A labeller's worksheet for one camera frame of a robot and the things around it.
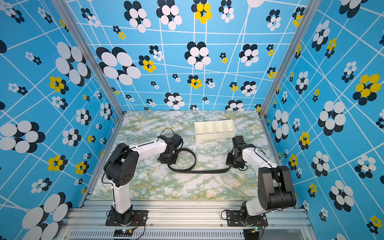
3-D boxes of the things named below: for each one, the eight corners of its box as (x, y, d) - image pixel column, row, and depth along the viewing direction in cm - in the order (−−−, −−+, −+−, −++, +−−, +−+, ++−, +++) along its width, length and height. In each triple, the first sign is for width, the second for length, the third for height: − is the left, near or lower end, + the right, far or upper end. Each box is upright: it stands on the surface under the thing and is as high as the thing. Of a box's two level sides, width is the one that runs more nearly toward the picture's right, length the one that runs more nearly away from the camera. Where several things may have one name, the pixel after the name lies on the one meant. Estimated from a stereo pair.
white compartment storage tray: (195, 140, 106) (195, 136, 102) (194, 126, 115) (193, 122, 111) (235, 137, 108) (236, 133, 104) (230, 123, 116) (232, 119, 113)
